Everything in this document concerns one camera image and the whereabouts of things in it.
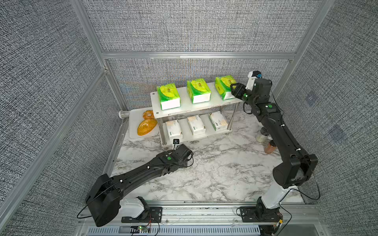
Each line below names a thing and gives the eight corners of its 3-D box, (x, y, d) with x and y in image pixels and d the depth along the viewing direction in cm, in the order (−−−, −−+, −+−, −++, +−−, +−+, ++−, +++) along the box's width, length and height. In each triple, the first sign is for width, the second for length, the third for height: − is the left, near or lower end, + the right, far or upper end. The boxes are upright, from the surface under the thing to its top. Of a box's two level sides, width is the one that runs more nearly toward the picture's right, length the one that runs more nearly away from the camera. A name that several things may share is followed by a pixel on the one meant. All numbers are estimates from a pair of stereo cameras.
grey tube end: (118, 119, 117) (117, 116, 115) (121, 113, 121) (119, 110, 119) (127, 119, 117) (126, 116, 115) (129, 113, 121) (128, 110, 119)
